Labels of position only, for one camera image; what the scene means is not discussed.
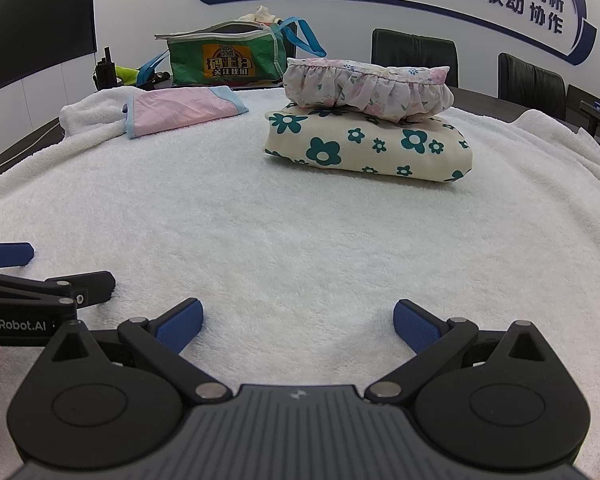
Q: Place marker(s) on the yellow-green object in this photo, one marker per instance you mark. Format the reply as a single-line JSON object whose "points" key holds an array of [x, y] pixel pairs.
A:
{"points": [[126, 75]]}

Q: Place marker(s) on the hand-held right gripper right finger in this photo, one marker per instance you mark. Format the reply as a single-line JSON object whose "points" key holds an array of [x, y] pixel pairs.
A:
{"points": [[415, 325]]}

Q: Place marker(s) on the blue wall lettering sign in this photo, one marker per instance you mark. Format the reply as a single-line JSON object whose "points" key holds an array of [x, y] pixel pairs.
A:
{"points": [[580, 30]]}

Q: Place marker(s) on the pink floral ruffled garment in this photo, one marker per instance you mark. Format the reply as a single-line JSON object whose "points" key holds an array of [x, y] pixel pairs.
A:
{"points": [[360, 85]]}

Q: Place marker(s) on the white fluffy towel blanket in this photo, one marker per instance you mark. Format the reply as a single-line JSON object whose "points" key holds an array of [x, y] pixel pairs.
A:
{"points": [[280, 240]]}

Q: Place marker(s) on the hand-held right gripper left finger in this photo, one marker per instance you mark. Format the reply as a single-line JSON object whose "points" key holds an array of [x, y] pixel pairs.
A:
{"points": [[180, 325]]}

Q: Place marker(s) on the black walkie talkie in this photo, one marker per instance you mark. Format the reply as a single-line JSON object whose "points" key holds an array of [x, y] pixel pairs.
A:
{"points": [[105, 70]]}

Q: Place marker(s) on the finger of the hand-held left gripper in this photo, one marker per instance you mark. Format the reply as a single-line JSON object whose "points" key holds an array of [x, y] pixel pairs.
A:
{"points": [[7, 255], [90, 285]]}

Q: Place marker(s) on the black wall screen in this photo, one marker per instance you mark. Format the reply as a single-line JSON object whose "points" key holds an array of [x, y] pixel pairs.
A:
{"points": [[30, 20]]}

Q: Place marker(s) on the pink folded cloth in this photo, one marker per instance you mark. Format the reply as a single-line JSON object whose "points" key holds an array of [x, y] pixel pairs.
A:
{"points": [[180, 110]]}

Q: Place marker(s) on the black office chair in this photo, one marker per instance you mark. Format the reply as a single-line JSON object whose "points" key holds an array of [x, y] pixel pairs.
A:
{"points": [[405, 50], [577, 97], [530, 80], [289, 40]]}

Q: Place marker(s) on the cream garment with teal flowers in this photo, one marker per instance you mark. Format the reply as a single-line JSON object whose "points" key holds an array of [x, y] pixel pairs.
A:
{"points": [[352, 155]]}

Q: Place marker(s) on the green tote bag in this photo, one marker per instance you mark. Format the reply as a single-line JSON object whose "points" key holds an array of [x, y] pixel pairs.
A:
{"points": [[190, 62]]}

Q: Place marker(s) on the white tissue in bag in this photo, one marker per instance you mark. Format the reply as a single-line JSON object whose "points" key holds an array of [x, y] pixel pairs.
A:
{"points": [[262, 14]]}

